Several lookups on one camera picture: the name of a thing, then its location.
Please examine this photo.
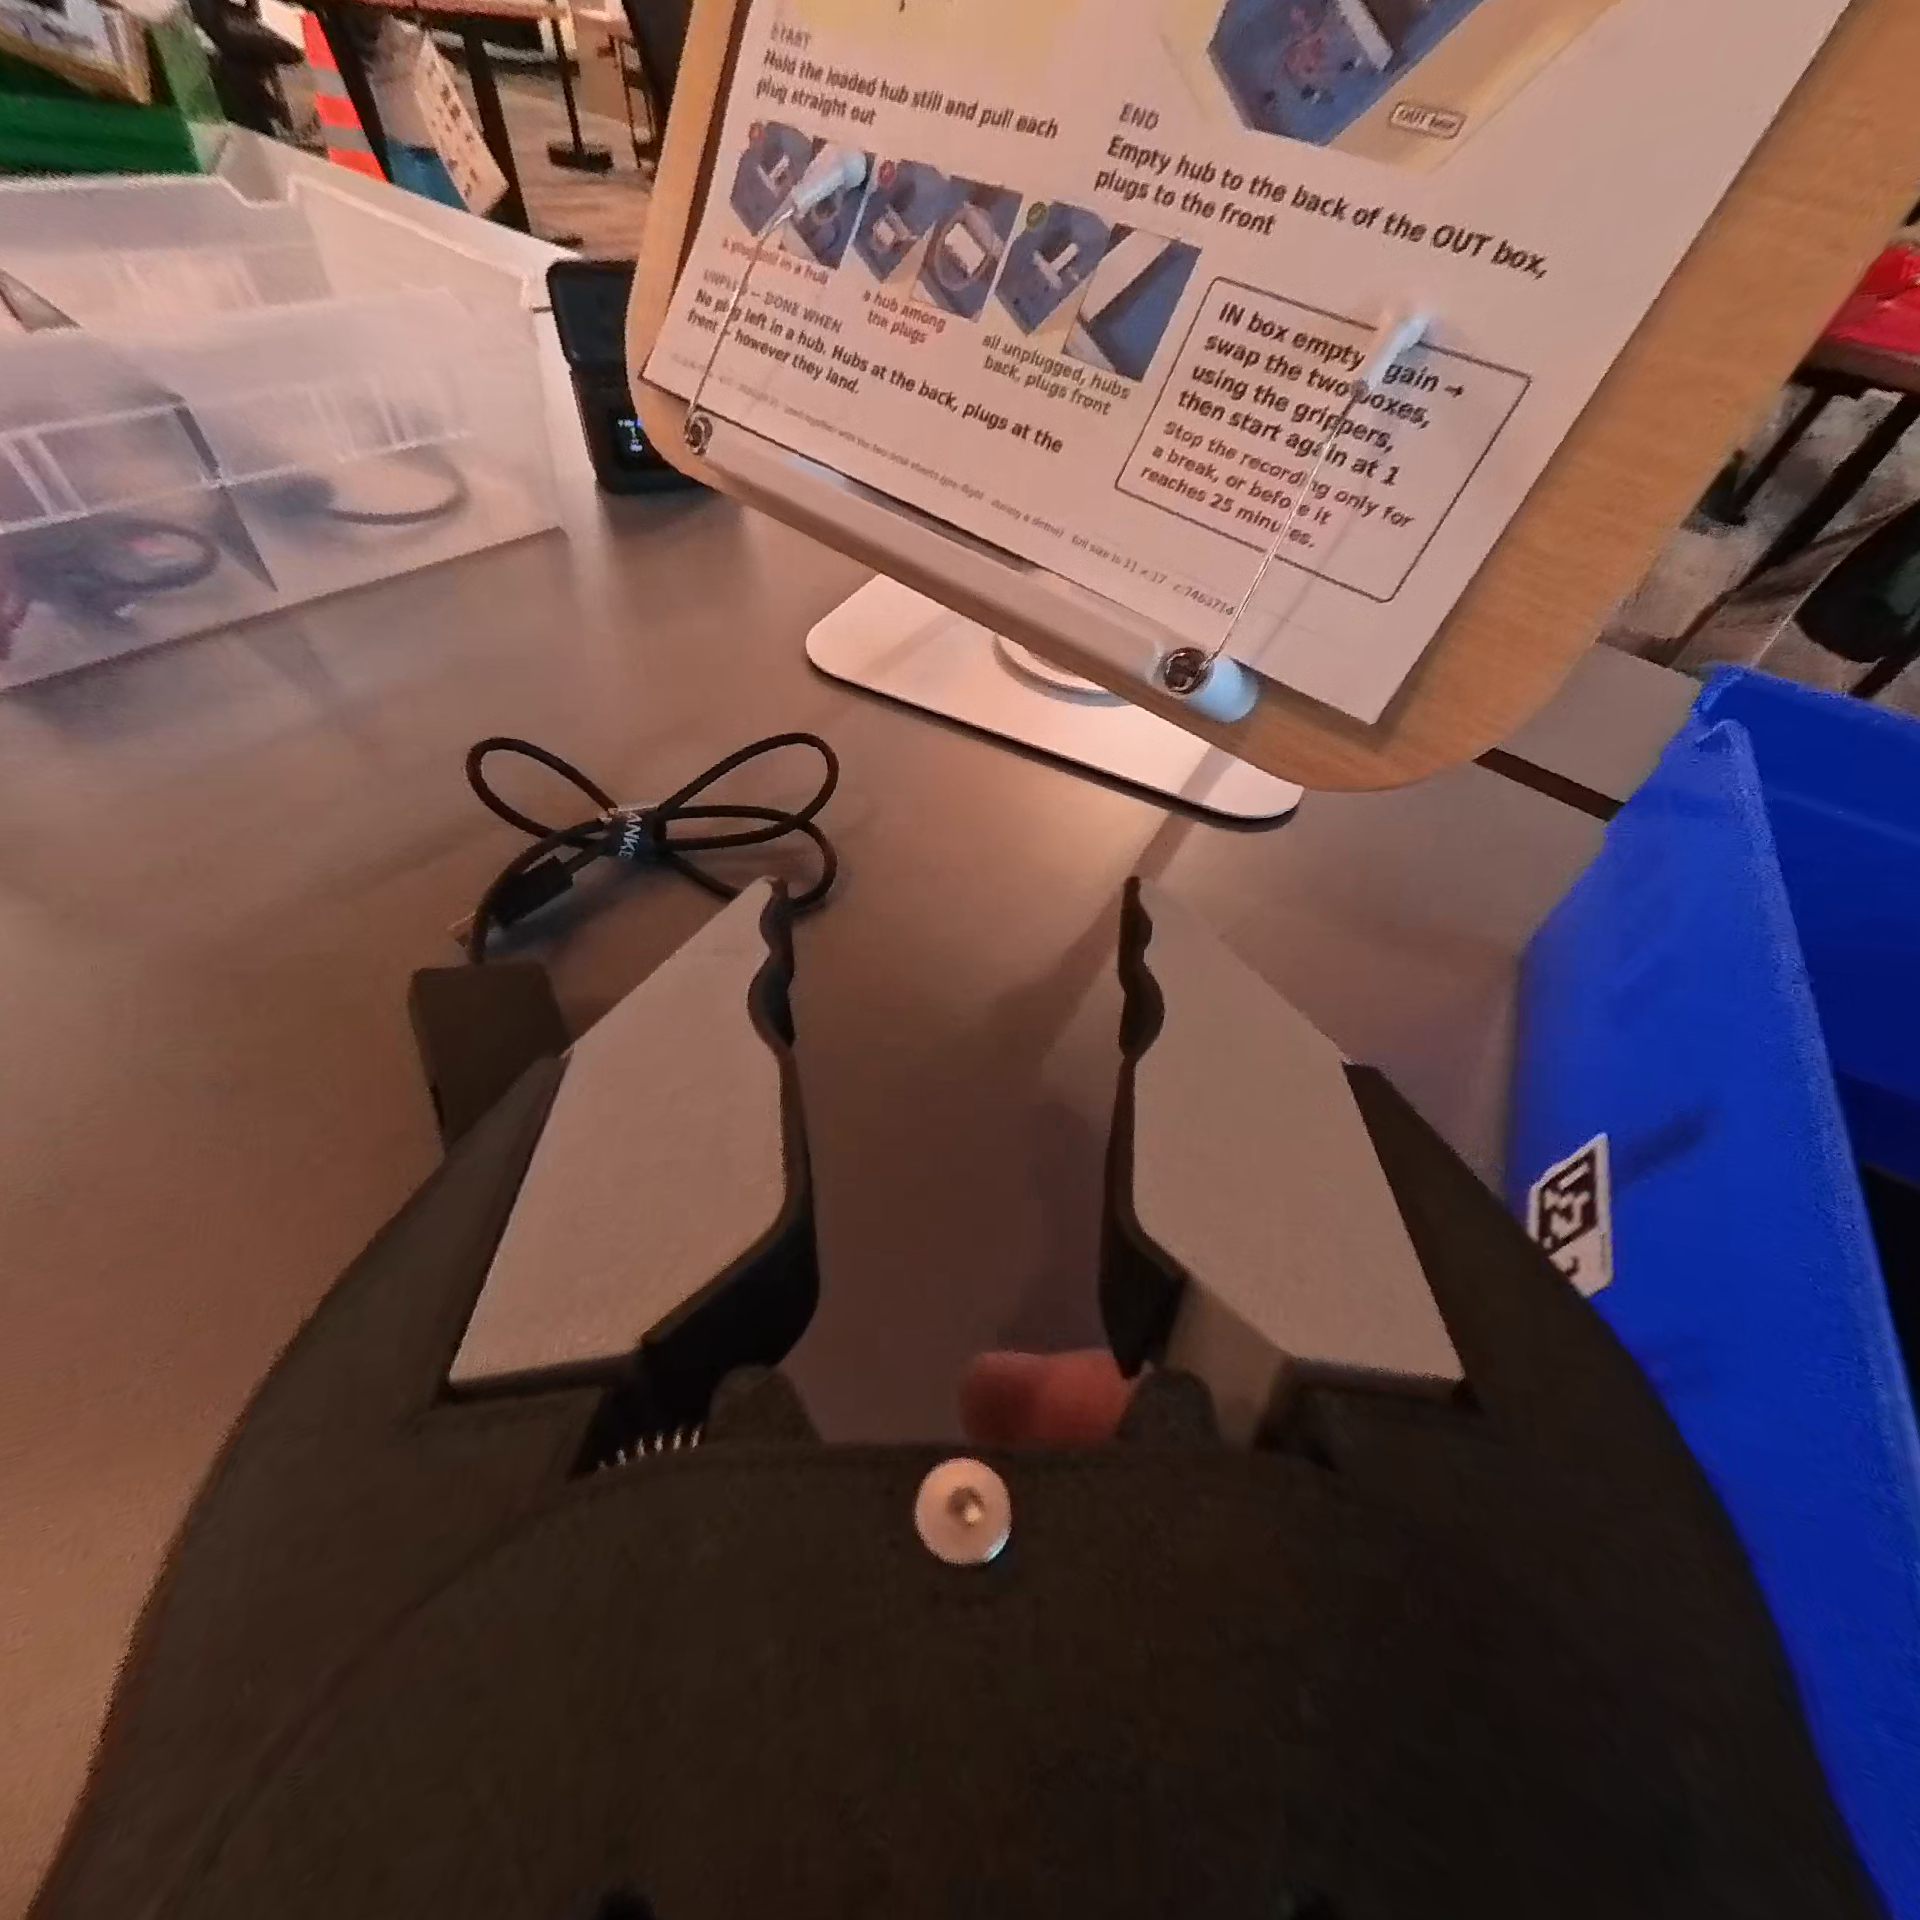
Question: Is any orange traffic cone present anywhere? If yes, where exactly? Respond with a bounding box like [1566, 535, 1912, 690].
[299, 7, 378, 184]

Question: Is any small red bin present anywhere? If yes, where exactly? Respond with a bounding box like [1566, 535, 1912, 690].
[1838, 247, 1920, 396]

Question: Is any black usb cable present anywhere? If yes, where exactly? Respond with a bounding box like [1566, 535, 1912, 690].
[457, 729, 842, 963]

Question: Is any black screen device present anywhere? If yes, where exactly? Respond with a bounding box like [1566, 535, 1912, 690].
[544, 258, 713, 497]

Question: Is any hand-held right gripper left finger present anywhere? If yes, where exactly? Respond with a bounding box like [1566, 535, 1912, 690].
[449, 879, 824, 1393]

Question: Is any instruction sheet on wooden stand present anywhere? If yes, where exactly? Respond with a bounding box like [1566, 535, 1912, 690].
[621, 0, 1854, 819]

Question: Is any clear plastic box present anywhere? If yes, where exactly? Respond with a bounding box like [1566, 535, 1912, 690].
[0, 129, 570, 696]

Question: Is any green crate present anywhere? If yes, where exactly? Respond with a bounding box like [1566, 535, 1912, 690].
[0, 0, 226, 173]

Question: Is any person's right hand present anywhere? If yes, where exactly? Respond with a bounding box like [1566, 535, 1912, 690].
[957, 1347, 1134, 1452]

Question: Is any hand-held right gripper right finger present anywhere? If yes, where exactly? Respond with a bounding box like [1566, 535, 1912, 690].
[1100, 879, 1468, 1431]

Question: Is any printed instruction sheet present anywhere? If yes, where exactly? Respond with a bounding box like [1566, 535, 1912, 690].
[643, 0, 1636, 723]

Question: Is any blue plastic bin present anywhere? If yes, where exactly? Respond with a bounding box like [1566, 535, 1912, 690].
[1507, 668, 1920, 1920]

